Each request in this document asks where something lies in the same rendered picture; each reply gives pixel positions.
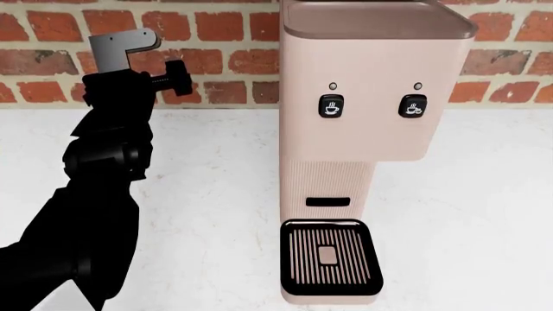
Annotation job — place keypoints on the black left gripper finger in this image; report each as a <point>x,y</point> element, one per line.
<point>179,77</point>

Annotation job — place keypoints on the pink coffee machine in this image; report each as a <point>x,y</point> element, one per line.
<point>358,97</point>

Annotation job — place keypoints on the black slotted drip tray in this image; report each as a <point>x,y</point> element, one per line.
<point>330,259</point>

